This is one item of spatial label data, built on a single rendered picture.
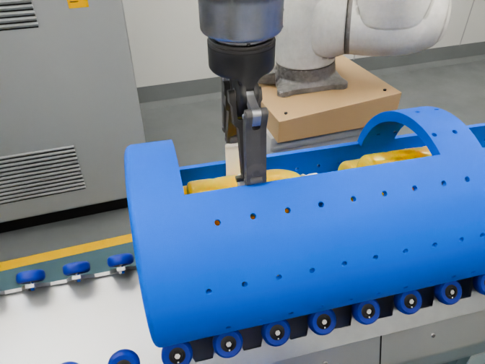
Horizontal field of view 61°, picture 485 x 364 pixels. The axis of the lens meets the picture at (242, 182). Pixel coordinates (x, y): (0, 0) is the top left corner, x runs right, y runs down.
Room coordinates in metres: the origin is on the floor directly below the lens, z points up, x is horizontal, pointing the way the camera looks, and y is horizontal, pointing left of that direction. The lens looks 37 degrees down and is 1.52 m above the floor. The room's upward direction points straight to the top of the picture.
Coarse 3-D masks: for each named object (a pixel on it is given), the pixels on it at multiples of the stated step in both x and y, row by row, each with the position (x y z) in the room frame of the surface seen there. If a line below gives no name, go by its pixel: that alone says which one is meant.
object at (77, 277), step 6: (114, 270) 0.49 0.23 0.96; (120, 270) 0.48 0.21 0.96; (126, 270) 0.50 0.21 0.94; (72, 276) 0.47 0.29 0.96; (78, 276) 0.47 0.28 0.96; (84, 276) 0.47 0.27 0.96; (90, 276) 0.49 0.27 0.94; (96, 276) 0.49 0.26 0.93; (30, 282) 0.46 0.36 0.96; (42, 282) 0.46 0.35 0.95; (48, 282) 0.47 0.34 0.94; (54, 282) 0.48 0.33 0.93; (60, 282) 0.48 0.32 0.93; (66, 282) 0.48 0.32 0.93; (18, 288) 0.46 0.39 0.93; (24, 288) 0.45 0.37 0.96; (30, 288) 0.45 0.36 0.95; (0, 294) 0.45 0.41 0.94
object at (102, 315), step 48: (48, 288) 0.47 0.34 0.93; (96, 288) 0.47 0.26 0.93; (432, 288) 0.47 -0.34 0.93; (0, 336) 0.38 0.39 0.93; (48, 336) 0.38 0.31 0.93; (96, 336) 0.38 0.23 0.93; (144, 336) 0.38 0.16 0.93; (384, 336) 0.39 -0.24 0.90; (432, 336) 0.41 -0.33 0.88; (480, 336) 0.42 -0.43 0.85
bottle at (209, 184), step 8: (224, 176) 0.47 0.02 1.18; (232, 176) 0.46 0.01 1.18; (272, 176) 0.46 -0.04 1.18; (280, 176) 0.46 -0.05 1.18; (288, 176) 0.47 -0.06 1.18; (296, 176) 0.47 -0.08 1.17; (192, 184) 0.44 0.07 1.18; (200, 184) 0.44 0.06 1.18; (208, 184) 0.44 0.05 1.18; (216, 184) 0.45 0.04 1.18; (224, 184) 0.44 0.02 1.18; (232, 184) 0.45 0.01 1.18; (192, 192) 0.43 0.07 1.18; (216, 224) 0.42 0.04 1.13
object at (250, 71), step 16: (208, 48) 0.45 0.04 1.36; (224, 48) 0.43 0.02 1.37; (240, 48) 0.42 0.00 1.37; (256, 48) 0.42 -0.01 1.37; (272, 48) 0.44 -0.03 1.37; (224, 64) 0.42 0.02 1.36; (240, 64) 0.42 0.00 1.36; (256, 64) 0.42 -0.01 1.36; (272, 64) 0.44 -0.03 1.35; (240, 80) 0.42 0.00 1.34; (256, 80) 0.42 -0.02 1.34; (240, 96) 0.42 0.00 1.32; (256, 96) 0.42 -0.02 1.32; (240, 112) 0.43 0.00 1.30
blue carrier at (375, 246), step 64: (384, 128) 0.63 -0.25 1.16; (448, 128) 0.51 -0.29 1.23; (128, 192) 0.37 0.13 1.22; (256, 192) 0.39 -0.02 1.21; (320, 192) 0.39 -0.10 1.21; (384, 192) 0.41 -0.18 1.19; (448, 192) 0.42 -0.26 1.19; (192, 256) 0.32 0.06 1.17; (256, 256) 0.33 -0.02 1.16; (320, 256) 0.34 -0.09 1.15; (384, 256) 0.36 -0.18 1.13; (448, 256) 0.38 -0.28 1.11; (192, 320) 0.29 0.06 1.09; (256, 320) 0.32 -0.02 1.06
